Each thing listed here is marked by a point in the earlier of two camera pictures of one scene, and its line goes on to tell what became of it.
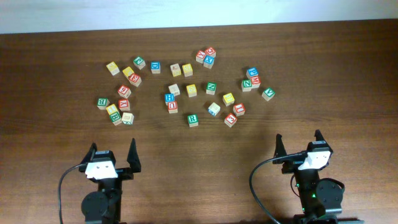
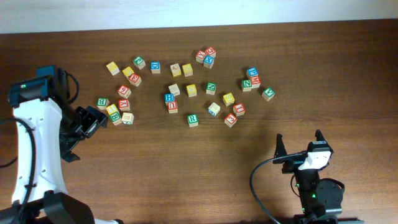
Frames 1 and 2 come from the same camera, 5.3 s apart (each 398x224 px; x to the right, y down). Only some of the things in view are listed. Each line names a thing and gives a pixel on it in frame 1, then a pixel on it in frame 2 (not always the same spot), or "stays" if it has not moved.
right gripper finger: x=319 y=135 stays
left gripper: x=123 y=172 → x=76 y=132
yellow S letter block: x=191 y=90 stays
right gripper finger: x=280 y=150 stays
